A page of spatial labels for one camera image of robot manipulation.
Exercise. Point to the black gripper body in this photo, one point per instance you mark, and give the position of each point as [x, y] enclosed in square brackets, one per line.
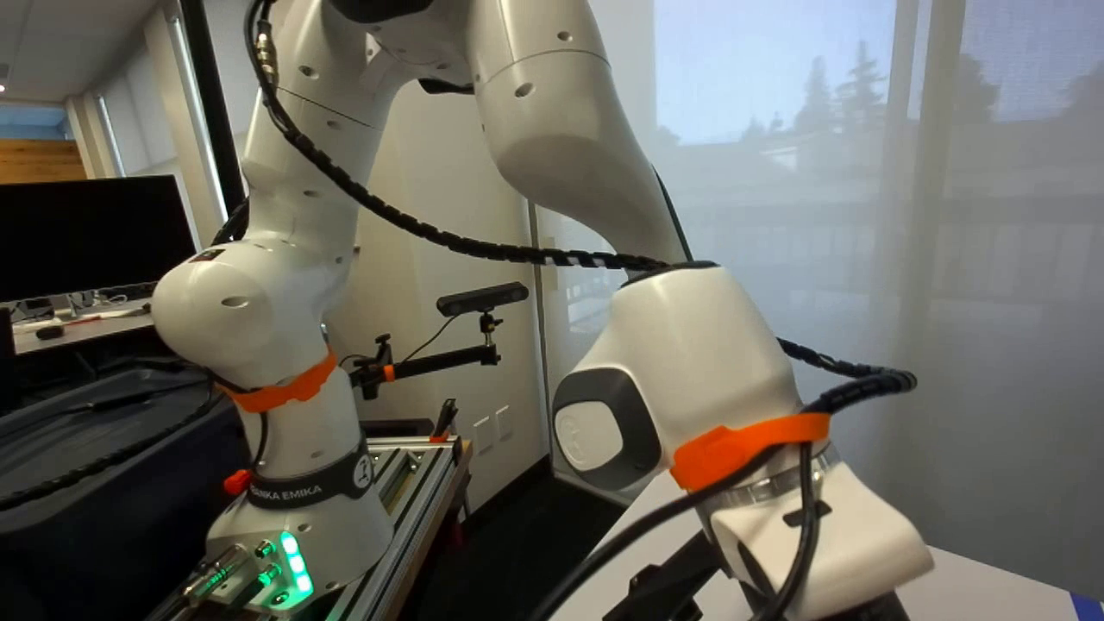
[668, 592]

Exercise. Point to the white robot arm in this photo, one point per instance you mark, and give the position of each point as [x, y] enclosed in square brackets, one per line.
[683, 380]

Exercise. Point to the aluminium robot base cart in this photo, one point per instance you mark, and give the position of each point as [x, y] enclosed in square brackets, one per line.
[391, 506]

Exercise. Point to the blue tape line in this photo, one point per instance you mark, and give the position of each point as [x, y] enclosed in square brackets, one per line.
[1088, 607]

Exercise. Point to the black bag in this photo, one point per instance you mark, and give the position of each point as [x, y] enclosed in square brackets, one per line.
[107, 493]

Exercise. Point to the black computer monitor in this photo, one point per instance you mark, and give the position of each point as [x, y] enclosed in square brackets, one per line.
[92, 233]

